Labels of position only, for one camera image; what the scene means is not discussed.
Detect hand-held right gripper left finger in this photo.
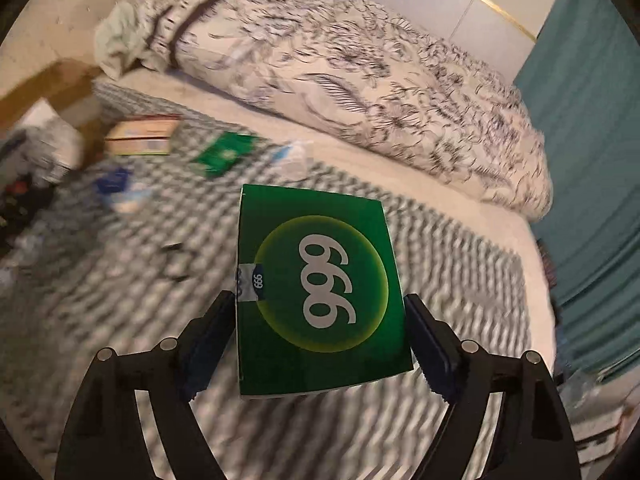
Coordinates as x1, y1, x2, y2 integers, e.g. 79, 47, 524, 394
54, 290, 238, 480

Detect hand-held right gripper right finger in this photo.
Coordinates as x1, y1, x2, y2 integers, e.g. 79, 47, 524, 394
402, 292, 583, 480

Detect green medicine box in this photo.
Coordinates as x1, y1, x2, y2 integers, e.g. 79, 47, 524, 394
234, 183, 416, 400

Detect brown cardboard box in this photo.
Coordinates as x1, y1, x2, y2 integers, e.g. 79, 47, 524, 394
0, 59, 108, 186

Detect clear plastic container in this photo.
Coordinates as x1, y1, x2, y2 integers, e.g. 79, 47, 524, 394
555, 367, 626, 411

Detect grey white checkered cloth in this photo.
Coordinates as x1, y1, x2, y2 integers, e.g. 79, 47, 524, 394
0, 80, 531, 480

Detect white round bed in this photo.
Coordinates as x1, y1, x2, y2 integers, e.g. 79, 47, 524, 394
0, 67, 563, 480

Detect light blue packet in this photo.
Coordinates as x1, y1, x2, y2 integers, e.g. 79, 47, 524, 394
107, 183, 153, 214

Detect white blue sachet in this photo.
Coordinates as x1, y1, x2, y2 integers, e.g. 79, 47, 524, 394
94, 166, 135, 195

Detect green sachet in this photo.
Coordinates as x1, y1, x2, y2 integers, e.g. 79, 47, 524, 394
190, 131, 256, 179

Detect clear plastic wrapper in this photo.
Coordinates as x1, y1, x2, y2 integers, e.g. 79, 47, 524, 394
272, 140, 316, 181

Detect yellow flat box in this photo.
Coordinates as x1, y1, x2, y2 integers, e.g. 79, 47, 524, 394
104, 114, 183, 157

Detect teal curtain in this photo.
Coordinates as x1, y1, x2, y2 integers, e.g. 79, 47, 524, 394
512, 0, 640, 376

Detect floral white duvet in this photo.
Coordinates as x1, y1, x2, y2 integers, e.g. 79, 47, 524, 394
137, 0, 553, 223

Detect light green cloth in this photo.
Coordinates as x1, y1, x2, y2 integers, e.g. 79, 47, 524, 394
95, 1, 151, 81

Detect white headboard gold trim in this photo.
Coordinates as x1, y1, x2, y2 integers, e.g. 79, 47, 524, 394
295, 0, 573, 83

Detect dark bead bracelet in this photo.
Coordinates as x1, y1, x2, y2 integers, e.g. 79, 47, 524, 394
159, 241, 195, 282

